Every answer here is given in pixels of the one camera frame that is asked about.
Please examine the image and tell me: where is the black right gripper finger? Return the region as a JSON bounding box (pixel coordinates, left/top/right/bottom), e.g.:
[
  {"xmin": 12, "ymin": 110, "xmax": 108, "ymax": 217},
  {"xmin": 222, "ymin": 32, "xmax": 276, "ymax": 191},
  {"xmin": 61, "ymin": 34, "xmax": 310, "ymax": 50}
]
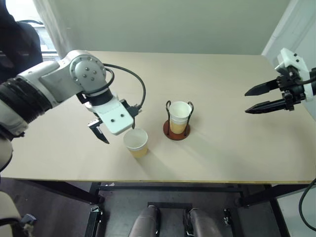
[
  {"xmin": 244, "ymin": 79, "xmax": 279, "ymax": 97},
  {"xmin": 244, "ymin": 98, "xmax": 289, "ymax": 115}
]

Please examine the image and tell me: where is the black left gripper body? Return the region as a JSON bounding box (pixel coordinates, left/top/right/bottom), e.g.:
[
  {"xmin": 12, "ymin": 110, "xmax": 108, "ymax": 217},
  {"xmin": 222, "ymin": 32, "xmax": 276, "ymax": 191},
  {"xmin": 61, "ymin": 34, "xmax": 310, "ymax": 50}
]
[{"xmin": 121, "ymin": 98, "xmax": 143, "ymax": 119}]

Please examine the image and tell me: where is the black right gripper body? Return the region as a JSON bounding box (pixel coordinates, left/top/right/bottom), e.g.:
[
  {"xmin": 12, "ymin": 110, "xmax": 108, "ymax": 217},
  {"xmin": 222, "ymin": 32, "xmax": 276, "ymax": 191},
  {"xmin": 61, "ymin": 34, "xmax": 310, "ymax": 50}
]
[{"xmin": 276, "ymin": 66, "xmax": 307, "ymax": 112}]

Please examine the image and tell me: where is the orange white ribbed paper cup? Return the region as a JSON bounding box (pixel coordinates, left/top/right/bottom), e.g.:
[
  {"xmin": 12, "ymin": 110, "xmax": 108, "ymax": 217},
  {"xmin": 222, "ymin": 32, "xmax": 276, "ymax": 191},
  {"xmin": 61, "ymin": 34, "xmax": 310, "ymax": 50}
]
[
  {"xmin": 169, "ymin": 118, "xmax": 190, "ymax": 134},
  {"xmin": 122, "ymin": 128, "xmax": 149, "ymax": 158},
  {"xmin": 169, "ymin": 101, "xmax": 192, "ymax": 123}
]

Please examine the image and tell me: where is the brown wire cup holder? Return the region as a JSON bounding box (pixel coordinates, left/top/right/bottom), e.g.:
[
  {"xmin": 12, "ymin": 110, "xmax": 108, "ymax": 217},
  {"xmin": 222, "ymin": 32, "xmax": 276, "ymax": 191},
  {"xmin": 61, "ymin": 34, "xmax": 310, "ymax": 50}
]
[{"xmin": 162, "ymin": 100, "xmax": 195, "ymax": 141}]

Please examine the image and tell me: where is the dark rounded shape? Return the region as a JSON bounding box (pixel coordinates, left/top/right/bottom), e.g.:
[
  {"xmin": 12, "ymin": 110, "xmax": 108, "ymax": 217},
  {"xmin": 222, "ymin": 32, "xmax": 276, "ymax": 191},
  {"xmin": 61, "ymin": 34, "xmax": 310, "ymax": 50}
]
[
  {"xmin": 128, "ymin": 206, "xmax": 161, "ymax": 237},
  {"xmin": 189, "ymin": 208, "xmax": 224, "ymax": 237}
]

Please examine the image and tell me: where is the window with blinds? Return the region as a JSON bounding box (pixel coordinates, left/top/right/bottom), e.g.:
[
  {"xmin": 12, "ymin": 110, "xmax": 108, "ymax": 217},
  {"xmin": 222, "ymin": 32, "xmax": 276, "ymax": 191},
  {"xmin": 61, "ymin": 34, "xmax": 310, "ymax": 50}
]
[{"xmin": 34, "ymin": 23, "xmax": 60, "ymax": 60}]

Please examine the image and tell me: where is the white curtain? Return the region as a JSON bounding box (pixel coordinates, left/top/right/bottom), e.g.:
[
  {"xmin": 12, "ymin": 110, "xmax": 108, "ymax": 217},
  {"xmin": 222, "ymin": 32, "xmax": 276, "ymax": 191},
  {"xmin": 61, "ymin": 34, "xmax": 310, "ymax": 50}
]
[{"xmin": 33, "ymin": 0, "xmax": 75, "ymax": 60}]

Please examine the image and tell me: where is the beige rounded shell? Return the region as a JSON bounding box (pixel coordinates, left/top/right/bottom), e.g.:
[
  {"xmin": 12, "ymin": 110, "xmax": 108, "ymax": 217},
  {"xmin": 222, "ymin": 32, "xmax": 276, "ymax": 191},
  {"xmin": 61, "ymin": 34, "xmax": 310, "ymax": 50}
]
[{"xmin": 0, "ymin": 191, "xmax": 23, "ymax": 237}]

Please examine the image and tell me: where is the black office chair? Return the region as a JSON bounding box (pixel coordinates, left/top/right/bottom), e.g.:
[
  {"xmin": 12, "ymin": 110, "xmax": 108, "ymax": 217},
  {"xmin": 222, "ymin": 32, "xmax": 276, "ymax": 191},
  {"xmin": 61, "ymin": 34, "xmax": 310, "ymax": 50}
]
[{"xmin": 0, "ymin": 0, "xmax": 44, "ymax": 86}]

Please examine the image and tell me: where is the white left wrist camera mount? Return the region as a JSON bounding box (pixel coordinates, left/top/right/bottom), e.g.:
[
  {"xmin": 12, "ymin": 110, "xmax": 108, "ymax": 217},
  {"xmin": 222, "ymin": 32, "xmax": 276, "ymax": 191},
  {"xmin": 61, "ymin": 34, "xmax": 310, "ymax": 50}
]
[{"xmin": 84, "ymin": 95, "xmax": 135, "ymax": 136}]

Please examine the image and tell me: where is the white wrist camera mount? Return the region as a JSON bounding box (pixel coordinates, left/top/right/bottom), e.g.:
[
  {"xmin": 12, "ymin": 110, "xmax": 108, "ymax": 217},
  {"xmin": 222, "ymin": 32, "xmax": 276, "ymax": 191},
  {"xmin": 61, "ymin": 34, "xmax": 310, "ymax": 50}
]
[
  {"xmin": 84, "ymin": 95, "xmax": 135, "ymax": 136},
  {"xmin": 274, "ymin": 47, "xmax": 309, "ymax": 75}
]

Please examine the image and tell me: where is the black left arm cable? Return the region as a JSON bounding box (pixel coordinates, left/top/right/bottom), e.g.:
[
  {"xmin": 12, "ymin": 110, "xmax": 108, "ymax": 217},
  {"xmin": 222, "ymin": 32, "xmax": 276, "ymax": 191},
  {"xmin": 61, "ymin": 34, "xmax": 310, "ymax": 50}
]
[{"xmin": 102, "ymin": 63, "xmax": 147, "ymax": 111}]

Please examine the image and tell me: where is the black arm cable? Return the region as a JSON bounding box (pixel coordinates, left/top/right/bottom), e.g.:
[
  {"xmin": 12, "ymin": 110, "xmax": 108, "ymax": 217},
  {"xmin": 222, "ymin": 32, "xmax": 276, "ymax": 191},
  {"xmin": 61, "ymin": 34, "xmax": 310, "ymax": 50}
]
[
  {"xmin": 102, "ymin": 63, "xmax": 147, "ymax": 111},
  {"xmin": 298, "ymin": 177, "xmax": 316, "ymax": 229}
]

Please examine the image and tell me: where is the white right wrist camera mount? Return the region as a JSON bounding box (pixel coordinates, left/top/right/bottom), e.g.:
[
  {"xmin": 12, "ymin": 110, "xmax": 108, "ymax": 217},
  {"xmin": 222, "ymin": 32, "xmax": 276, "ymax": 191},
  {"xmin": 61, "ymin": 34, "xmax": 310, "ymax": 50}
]
[{"xmin": 274, "ymin": 47, "xmax": 309, "ymax": 75}]

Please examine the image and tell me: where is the black metal table frame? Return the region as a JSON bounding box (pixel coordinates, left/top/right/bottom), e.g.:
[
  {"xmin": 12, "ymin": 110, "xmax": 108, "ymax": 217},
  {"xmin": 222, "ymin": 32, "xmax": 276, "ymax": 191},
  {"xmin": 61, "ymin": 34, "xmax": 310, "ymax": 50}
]
[{"xmin": 0, "ymin": 179, "xmax": 316, "ymax": 237}]

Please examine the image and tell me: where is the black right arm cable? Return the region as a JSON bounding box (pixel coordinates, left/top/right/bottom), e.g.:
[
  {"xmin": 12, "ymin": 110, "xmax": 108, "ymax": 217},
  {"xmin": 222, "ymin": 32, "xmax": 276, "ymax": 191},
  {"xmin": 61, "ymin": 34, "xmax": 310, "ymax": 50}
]
[{"xmin": 298, "ymin": 177, "xmax": 316, "ymax": 229}]

